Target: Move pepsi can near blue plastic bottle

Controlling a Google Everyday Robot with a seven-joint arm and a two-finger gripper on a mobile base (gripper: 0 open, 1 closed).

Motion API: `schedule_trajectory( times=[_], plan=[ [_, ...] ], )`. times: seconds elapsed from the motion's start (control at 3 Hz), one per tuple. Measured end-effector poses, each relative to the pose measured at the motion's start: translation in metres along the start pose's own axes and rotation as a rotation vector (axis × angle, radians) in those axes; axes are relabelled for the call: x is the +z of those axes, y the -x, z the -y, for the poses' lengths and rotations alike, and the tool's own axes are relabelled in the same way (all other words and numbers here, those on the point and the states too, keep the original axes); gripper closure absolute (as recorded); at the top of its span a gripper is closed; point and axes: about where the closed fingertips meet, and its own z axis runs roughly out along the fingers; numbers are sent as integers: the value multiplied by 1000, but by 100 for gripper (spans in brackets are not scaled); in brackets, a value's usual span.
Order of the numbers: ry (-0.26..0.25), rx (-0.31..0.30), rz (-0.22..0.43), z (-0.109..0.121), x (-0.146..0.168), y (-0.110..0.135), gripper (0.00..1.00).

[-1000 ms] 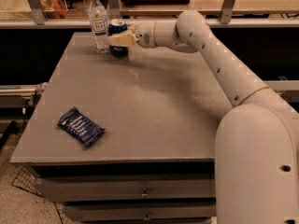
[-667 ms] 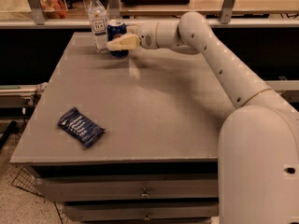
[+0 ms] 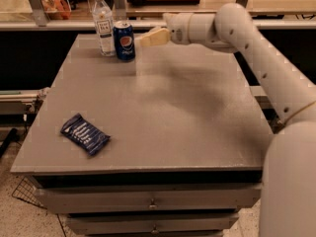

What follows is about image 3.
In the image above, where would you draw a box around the blue pepsi can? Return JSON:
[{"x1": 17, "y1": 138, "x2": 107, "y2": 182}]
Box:
[{"x1": 114, "y1": 21, "x2": 135, "y2": 61}]

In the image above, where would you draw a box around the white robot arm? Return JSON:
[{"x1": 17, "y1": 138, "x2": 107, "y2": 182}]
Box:
[{"x1": 139, "y1": 3, "x2": 316, "y2": 237}]

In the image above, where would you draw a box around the clear plastic water bottle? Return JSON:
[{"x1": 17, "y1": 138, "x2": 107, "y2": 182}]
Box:
[{"x1": 92, "y1": 0, "x2": 116, "y2": 56}]

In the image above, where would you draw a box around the black wire rack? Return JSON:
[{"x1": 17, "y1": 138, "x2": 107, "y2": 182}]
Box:
[{"x1": 12, "y1": 178, "x2": 43, "y2": 208}]

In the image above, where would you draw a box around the blue snack packet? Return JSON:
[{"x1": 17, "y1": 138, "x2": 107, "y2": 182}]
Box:
[{"x1": 60, "y1": 114, "x2": 111, "y2": 156}]

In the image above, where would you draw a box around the metal shelf rail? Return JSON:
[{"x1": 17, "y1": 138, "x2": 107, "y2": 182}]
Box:
[{"x1": 0, "y1": 20, "x2": 316, "y2": 32}]

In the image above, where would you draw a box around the grey drawer cabinet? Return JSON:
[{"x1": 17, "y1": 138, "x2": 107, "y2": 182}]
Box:
[{"x1": 12, "y1": 35, "x2": 273, "y2": 237}]

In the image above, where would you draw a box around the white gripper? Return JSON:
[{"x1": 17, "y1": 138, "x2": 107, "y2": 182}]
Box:
[{"x1": 139, "y1": 13, "x2": 193, "y2": 46}]

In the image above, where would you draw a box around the orange snack bag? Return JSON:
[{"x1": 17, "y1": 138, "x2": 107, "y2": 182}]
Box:
[{"x1": 40, "y1": 0, "x2": 71, "y2": 20}]

